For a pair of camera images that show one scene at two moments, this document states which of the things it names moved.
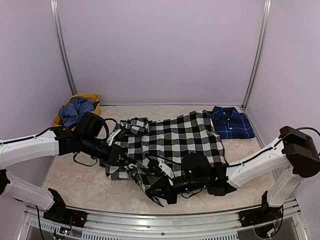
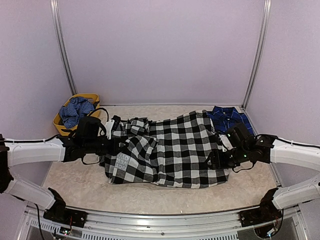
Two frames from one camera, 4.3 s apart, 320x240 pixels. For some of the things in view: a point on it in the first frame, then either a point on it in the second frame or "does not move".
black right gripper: [165, 193] to [217, 160]
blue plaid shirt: [228, 123] does not move
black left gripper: [115, 151] to [114, 148]
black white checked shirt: [167, 142] does not move
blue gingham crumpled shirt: [70, 114] does not move
